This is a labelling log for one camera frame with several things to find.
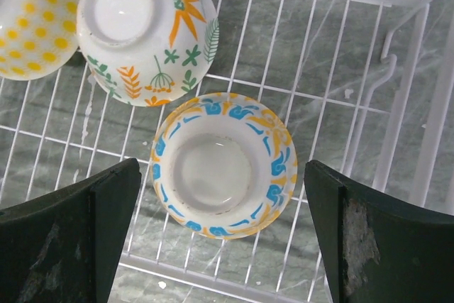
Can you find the yellow sun pattern bowl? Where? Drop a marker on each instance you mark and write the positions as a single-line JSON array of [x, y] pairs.
[[37, 37]]

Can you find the blue orange floral bowl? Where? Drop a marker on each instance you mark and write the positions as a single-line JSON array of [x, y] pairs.
[[223, 165]]

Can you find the orange flower green leaf bowl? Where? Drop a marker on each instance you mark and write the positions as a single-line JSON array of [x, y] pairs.
[[148, 52]]

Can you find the white wire dish rack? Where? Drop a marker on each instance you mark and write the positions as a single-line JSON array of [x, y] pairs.
[[363, 85]]

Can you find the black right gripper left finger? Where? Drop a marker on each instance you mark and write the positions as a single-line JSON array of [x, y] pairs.
[[65, 246]]

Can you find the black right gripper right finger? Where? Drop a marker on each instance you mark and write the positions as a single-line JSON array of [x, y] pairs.
[[375, 247]]

